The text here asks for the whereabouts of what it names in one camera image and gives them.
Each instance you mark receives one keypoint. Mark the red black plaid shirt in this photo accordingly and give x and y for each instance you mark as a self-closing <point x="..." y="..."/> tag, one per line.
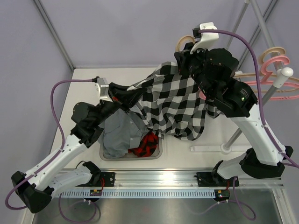
<point x="147" y="146"/>

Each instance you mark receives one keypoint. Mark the silver clothes rack pole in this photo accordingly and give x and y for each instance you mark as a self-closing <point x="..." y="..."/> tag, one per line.
<point x="262" y="100"/>

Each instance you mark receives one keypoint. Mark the aluminium mounting rail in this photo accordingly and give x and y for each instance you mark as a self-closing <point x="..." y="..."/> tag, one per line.
<point x="185" y="179"/>

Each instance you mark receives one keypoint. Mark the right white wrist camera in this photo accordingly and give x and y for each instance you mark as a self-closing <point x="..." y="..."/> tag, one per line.
<point x="204" y="40"/>

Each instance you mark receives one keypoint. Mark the pink plastic hanger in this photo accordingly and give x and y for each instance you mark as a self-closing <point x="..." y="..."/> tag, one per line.
<point x="277" y="79"/>

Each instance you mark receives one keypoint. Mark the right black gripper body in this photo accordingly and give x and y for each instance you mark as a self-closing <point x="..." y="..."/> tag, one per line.
<point x="192" y="64"/>

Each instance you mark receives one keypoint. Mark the black white plaid shirt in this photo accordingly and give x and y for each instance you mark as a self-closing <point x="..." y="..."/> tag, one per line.
<point x="171" y="104"/>

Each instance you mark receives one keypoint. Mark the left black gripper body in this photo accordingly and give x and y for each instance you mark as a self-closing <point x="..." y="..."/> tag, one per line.
<point x="123" y="101"/>

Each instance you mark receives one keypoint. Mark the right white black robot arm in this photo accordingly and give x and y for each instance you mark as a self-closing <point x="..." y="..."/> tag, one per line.
<point x="213" y="72"/>

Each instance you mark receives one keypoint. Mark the white slotted cable duct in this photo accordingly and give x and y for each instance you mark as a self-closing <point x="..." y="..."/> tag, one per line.
<point x="137" y="193"/>

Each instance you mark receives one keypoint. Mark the beige wooden hanger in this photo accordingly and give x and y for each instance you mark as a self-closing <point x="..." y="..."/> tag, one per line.
<point x="277" y="51"/>

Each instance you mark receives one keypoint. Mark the grey shirt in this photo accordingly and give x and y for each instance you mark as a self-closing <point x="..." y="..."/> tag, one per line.
<point x="122" y="131"/>

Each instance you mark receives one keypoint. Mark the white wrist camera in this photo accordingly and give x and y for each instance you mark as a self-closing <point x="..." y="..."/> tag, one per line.
<point x="204" y="40"/>
<point x="102" y="88"/>

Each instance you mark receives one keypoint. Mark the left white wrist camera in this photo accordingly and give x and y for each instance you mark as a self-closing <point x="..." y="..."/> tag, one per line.
<point x="102" y="88"/>

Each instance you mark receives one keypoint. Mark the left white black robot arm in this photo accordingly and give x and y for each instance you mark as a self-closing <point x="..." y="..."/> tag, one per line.
<point x="40" y="184"/>

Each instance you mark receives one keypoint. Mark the clear plastic bin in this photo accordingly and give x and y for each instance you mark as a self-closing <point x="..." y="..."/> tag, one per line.
<point x="131" y="157"/>

